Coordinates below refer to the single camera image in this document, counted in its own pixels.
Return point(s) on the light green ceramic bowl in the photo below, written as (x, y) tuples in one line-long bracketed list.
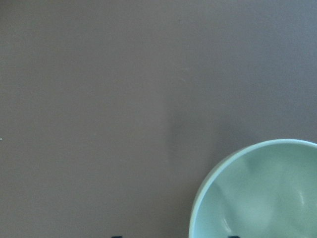
[(266, 190)]

